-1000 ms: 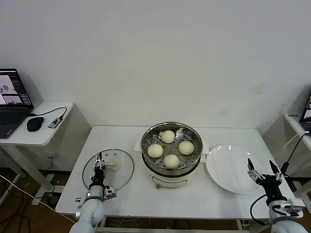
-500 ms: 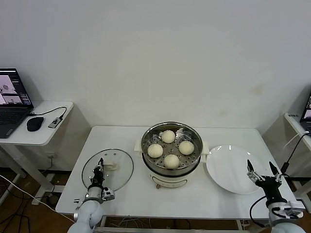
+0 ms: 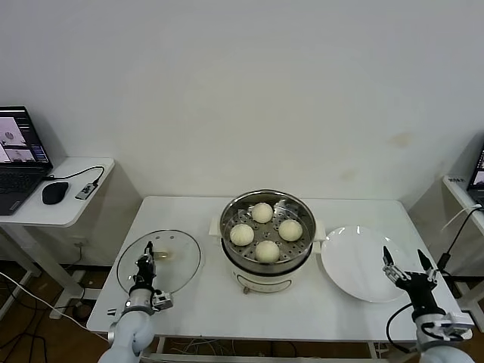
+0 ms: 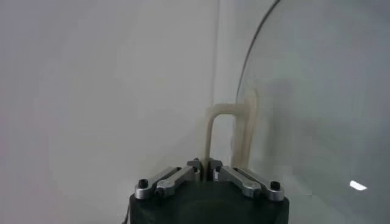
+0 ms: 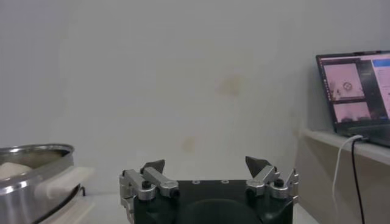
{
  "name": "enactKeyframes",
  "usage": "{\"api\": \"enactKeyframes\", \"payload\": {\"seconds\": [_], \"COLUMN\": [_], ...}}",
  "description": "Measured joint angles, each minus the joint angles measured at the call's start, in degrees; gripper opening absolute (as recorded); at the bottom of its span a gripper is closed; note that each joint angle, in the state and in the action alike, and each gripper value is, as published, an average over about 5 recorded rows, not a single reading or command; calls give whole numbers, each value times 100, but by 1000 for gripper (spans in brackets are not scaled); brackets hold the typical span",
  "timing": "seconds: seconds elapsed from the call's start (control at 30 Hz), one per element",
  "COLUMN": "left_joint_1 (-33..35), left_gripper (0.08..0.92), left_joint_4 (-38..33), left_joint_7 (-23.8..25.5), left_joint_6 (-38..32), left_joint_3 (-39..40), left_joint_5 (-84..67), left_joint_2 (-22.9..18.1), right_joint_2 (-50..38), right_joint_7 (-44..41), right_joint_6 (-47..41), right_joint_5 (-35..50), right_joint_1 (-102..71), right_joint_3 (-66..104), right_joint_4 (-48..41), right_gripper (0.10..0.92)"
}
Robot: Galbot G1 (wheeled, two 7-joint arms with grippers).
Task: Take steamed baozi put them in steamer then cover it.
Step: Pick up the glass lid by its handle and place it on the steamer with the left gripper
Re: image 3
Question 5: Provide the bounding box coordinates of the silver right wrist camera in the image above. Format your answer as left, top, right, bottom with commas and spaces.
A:
438, 312, 473, 341

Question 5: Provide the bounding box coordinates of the white side table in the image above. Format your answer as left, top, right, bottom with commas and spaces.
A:
0, 157, 141, 309

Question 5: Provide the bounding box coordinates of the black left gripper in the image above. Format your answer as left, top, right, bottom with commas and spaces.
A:
135, 240, 157, 290

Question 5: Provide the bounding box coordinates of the white main table frame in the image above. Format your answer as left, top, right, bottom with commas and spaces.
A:
150, 336, 390, 363

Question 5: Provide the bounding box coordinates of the glass pot lid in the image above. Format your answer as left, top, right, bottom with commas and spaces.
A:
116, 229, 202, 295

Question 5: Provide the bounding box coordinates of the white floor cable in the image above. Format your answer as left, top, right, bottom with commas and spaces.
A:
0, 271, 110, 341

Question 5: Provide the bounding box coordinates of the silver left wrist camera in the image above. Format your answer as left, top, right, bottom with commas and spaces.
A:
152, 290, 174, 311

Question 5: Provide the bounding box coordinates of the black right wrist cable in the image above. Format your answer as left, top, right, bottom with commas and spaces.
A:
386, 303, 419, 355

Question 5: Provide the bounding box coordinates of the white desk cable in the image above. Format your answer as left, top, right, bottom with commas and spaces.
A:
442, 203, 484, 232

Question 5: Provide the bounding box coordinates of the steel steamer basket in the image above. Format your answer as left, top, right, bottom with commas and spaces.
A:
208, 188, 325, 266

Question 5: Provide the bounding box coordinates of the black computer mouse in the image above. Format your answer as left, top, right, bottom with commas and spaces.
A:
41, 181, 70, 206

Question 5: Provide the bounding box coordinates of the white steamed baozi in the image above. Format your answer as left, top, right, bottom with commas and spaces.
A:
255, 240, 281, 264
251, 202, 273, 223
278, 219, 303, 242
229, 223, 255, 247

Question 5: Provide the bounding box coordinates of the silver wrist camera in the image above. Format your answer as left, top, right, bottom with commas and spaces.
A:
438, 312, 473, 341
152, 290, 174, 311

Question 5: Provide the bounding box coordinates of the dark laptop with lit screen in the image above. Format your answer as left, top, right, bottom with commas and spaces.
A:
467, 145, 484, 207

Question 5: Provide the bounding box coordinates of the grey usb hub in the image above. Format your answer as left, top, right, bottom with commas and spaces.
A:
74, 182, 98, 200

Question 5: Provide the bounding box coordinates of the white round plate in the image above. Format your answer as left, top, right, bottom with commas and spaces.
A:
320, 225, 412, 303

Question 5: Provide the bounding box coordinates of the black open laptop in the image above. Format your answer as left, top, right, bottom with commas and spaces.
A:
0, 105, 53, 216

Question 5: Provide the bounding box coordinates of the black adapter cable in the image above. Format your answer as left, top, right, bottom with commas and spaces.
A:
444, 206, 484, 256

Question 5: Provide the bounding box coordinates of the black usb cable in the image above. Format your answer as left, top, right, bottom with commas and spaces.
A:
43, 165, 106, 186

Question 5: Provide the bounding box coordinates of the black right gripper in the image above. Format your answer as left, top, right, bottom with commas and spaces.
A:
382, 246, 445, 317

